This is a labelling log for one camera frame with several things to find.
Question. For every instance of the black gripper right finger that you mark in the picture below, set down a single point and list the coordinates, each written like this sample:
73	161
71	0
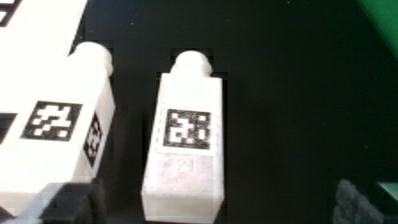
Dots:
366	203

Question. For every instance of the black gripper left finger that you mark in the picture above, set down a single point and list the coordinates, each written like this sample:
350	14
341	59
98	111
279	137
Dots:
67	204

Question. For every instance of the white table leg with tag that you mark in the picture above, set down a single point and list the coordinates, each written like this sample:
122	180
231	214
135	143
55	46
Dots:
183	176

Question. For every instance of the white table leg centre right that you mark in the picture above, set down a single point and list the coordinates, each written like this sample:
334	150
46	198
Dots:
57	110

